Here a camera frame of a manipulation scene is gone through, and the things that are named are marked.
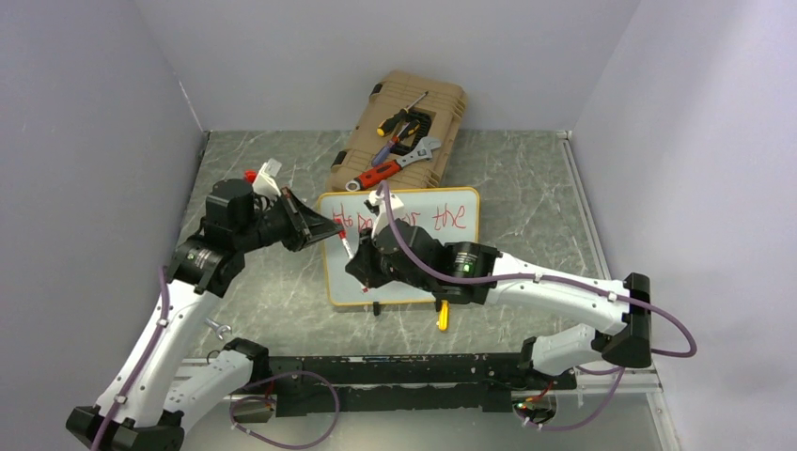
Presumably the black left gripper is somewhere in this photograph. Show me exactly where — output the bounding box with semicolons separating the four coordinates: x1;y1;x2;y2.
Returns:
235;188;342;255

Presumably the white red whiteboard marker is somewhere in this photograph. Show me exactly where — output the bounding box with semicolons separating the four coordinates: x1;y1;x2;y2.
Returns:
341;241;354;261

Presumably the yellow framed whiteboard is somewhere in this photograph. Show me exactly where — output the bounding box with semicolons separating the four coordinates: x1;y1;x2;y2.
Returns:
316;186;481;307

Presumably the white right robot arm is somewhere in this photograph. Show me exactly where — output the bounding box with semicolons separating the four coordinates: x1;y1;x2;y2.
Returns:
345;221;652;390

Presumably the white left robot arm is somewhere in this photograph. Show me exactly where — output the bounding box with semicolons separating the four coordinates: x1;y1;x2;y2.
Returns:
66;179;343;450

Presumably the yellow black screwdriver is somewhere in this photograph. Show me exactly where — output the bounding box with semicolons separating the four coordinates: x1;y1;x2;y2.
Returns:
376;91;429;136

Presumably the small silver wrench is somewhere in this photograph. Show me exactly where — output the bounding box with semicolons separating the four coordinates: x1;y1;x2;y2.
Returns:
204;318;232;341

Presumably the tan plastic tool case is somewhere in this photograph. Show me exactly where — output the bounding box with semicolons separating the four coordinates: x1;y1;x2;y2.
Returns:
326;70;468;192

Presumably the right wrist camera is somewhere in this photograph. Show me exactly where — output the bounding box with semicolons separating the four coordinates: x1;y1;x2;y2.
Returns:
364;190;405;229

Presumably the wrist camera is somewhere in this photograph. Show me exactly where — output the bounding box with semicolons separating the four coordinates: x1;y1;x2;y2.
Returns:
364;190;405;229
244;159;282;200

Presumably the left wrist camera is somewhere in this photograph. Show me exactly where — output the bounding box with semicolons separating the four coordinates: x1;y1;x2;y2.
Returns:
244;159;282;200

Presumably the blue handled screwdriver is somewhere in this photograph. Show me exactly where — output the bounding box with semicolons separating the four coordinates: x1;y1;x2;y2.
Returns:
371;119;420;167

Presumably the red handled adjustable wrench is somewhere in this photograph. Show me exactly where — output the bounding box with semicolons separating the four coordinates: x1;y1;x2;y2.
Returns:
345;136;442;192

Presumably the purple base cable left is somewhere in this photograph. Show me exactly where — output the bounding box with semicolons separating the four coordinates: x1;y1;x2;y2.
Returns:
228;368;340;451

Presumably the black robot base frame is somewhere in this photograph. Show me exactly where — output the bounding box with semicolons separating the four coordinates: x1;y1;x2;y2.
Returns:
224;338;576;417

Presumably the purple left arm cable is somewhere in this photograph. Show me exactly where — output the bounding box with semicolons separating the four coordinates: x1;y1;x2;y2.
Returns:
89;266;172;451

